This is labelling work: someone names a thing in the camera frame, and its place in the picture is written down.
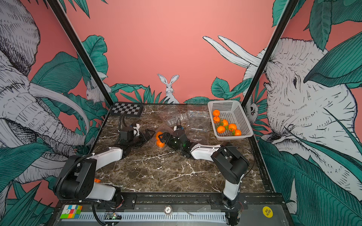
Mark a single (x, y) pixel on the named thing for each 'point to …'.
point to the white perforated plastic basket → (228, 119)
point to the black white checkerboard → (131, 109)
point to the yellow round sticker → (267, 212)
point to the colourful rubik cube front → (71, 211)
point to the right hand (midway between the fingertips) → (160, 138)
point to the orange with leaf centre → (232, 126)
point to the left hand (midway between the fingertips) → (154, 133)
